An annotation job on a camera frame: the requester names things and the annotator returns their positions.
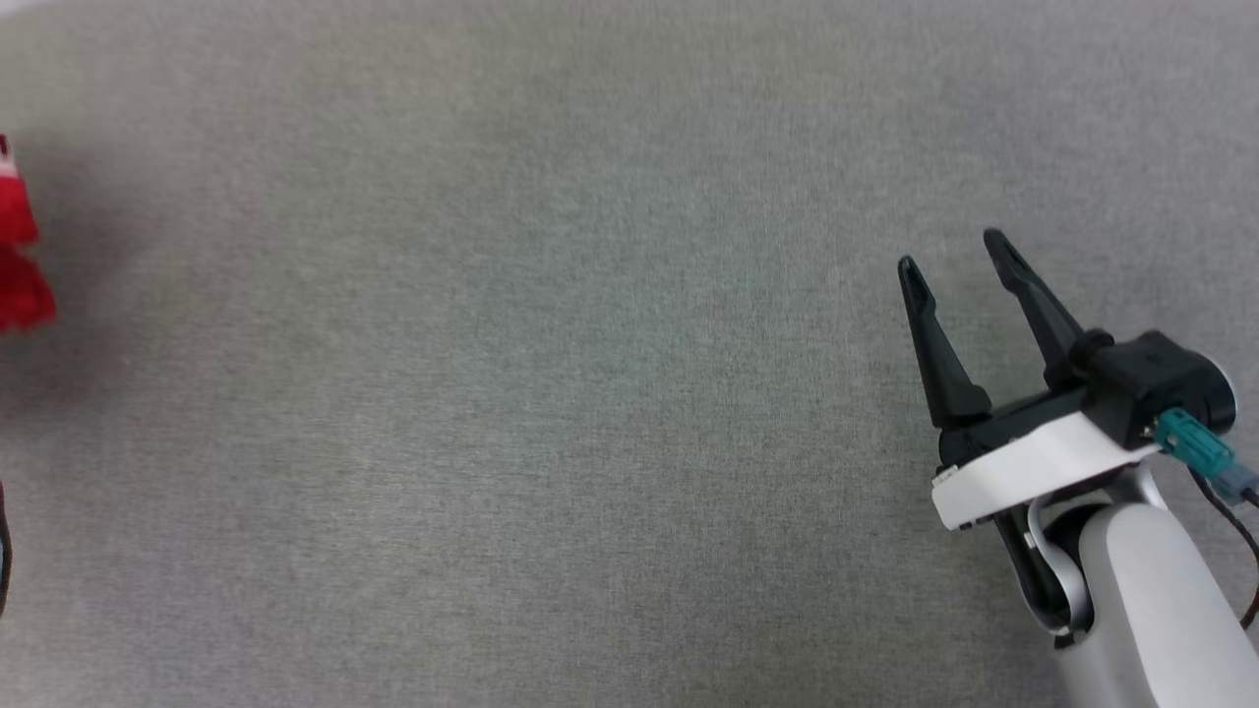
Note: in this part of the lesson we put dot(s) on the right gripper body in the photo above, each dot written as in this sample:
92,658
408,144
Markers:
1033,462

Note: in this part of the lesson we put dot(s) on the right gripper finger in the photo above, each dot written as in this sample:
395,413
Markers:
1048,320
942,379

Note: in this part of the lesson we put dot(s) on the red basketball jersey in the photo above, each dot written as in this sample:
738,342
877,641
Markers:
15,285

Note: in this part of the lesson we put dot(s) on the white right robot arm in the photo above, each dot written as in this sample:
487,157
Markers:
1151,600

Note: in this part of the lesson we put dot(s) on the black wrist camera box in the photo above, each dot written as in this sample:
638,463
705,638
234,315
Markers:
1156,379

